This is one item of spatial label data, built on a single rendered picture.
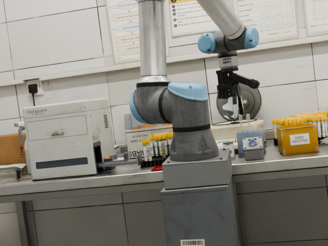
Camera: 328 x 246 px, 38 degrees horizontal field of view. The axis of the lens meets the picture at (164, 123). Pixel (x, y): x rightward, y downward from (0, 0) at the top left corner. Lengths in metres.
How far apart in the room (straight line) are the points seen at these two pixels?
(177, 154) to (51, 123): 0.68
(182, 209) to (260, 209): 1.11
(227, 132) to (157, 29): 0.70
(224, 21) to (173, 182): 0.58
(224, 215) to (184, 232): 0.13
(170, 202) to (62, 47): 1.41
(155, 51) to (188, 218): 0.52
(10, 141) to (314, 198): 1.50
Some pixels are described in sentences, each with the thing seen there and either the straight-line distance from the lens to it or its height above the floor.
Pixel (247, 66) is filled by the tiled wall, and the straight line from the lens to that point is 2.39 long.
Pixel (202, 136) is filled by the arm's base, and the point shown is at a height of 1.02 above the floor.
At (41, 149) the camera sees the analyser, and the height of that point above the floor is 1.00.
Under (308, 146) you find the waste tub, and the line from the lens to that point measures 1.82.
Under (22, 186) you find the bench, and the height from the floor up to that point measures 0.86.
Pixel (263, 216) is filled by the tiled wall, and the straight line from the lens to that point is 2.48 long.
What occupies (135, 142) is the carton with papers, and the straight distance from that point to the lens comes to 2.12.
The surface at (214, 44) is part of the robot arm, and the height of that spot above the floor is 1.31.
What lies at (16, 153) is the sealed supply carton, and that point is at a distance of 2.39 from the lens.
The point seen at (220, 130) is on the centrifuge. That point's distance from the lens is 2.05.
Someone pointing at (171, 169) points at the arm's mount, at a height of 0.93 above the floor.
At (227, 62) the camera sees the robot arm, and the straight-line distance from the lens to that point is 1.86.
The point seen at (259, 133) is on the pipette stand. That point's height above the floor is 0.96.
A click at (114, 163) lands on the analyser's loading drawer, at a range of 1.86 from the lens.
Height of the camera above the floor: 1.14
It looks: 3 degrees down
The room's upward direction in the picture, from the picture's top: 7 degrees counter-clockwise
